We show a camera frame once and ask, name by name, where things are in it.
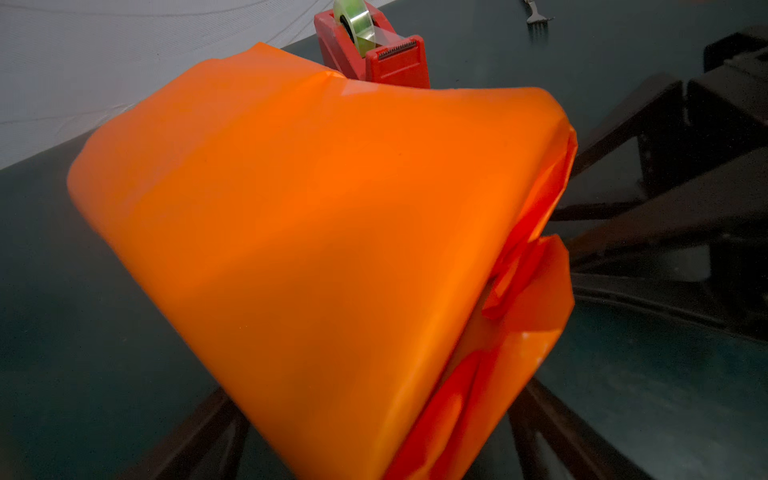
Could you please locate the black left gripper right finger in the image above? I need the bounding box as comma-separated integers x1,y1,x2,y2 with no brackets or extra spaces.
508,378,650,479

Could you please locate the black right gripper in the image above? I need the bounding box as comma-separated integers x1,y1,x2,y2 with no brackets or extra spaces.
551,25,767,336

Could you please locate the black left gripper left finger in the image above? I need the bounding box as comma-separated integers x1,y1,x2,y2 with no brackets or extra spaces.
118,388,250,479

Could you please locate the orange wrapping paper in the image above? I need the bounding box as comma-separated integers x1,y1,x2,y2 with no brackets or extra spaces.
67,43,577,479

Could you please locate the red tape dispenser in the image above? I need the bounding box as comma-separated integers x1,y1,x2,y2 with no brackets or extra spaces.
314,1,430,89

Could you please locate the green tape roll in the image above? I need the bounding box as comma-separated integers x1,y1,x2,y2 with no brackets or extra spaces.
333,0,376,57

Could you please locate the fork with white handle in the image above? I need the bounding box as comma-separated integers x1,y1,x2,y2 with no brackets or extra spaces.
524,0,553,26

